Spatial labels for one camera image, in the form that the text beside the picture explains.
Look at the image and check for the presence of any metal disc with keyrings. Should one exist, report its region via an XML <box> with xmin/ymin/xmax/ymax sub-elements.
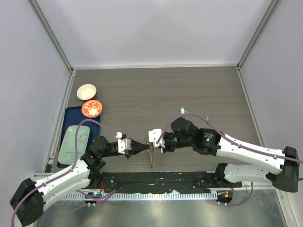
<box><xmin>146</xmin><ymin>137</ymin><xmax>156</xmax><ymax>168</ymax></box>

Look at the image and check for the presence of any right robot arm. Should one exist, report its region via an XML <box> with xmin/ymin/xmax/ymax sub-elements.
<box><xmin>151</xmin><ymin>117</ymin><xmax>300</xmax><ymax>192</ymax></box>

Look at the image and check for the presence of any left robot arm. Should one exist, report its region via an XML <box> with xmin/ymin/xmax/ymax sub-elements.
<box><xmin>10</xmin><ymin>136</ymin><xmax>150</xmax><ymax>227</ymax></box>

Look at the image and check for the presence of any green key tag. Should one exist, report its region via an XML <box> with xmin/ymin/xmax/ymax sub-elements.
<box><xmin>180</xmin><ymin>107</ymin><xmax>186</xmax><ymax>114</ymax></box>

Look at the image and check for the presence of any orange floral patterned bowl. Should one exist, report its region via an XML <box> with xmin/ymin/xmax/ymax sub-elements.
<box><xmin>81</xmin><ymin>100</ymin><xmax>103</xmax><ymax>118</ymax></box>

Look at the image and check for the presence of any light green rectangular plate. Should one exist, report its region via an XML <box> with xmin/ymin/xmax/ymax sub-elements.
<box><xmin>58</xmin><ymin>125</ymin><xmax>90</xmax><ymax>166</ymax></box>

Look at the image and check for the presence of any dark blue tray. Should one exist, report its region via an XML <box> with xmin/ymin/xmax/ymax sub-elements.
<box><xmin>57</xmin><ymin>106</ymin><xmax>100</xmax><ymax>168</ymax></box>

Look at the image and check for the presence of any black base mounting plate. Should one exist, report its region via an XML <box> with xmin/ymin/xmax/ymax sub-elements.
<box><xmin>86</xmin><ymin>171</ymin><xmax>242</xmax><ymax>194</ymax></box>

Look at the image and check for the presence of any white bowl red outside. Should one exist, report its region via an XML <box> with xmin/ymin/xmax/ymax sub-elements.
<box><xmin>76</xmin><ymin>84</ymin><xmax>97</xmax><ymax>101</ymax></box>

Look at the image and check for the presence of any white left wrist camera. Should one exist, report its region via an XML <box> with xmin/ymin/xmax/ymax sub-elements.
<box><xmin>117</xmin><ymin>138</ymin><xmax>132</xmax><ymax>155</ymax></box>

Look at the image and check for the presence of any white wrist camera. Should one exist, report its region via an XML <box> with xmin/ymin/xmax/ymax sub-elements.
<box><xmin>117</xmin><ymin>138</ymin><xmax>132</xmax><ymax>155</ymax></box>
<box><xmin>148</xmin><ymin>129</ymin><xmax>165</xmax><ymax>148</ymax></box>

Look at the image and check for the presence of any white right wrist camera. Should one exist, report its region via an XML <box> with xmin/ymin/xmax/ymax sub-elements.
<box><xmin>148</xmin><ymin>129</ymin><xmax>165</xmax><ymax>148</ymax></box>

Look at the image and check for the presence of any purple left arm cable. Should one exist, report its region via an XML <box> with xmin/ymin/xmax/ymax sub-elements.
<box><xmin>10</xmin><ymin>119</ymin><xmax>123</xmax><ymax>227</ymax></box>

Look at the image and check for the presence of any white slotted cable duct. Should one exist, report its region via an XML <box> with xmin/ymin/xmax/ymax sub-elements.
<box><xmin>62</xmin><ymin>191</ymin><xmax>217</xmax><ymax>201</ymax></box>

